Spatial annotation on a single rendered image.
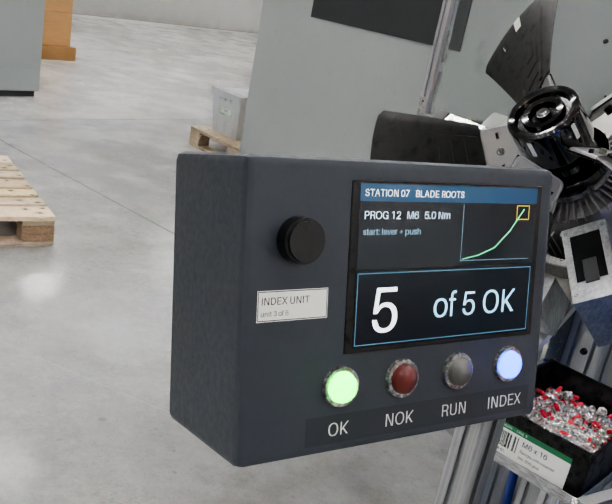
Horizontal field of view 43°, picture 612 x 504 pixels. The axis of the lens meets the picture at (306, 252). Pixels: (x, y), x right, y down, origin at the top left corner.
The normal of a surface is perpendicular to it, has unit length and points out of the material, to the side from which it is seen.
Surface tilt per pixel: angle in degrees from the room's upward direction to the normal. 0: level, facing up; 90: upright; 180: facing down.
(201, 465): 0
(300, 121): 90
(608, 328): 121
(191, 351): 90
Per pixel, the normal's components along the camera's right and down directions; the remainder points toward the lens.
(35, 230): 0.51, 0.33
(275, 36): -0.66, 0.13
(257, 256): 0.53, 0.12
